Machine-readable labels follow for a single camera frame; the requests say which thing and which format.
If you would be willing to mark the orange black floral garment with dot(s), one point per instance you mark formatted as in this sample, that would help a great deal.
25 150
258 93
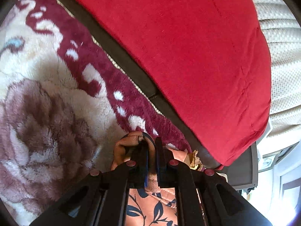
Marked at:
150 207

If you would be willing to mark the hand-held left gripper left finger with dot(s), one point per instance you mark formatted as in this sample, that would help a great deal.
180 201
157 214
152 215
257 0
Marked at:
145 169

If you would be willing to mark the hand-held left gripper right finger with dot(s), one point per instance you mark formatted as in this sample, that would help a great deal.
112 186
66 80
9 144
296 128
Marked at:
161 161

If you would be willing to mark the red cloth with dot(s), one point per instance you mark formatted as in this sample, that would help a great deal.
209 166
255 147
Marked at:
178 58

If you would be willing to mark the floral plush blanket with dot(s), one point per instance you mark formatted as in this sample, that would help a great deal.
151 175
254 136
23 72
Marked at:
58 94

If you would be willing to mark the beige dotted curtain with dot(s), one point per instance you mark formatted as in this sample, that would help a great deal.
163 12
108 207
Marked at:
284 75

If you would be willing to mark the silver refrigerator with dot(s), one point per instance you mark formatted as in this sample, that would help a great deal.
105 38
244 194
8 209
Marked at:
245 169

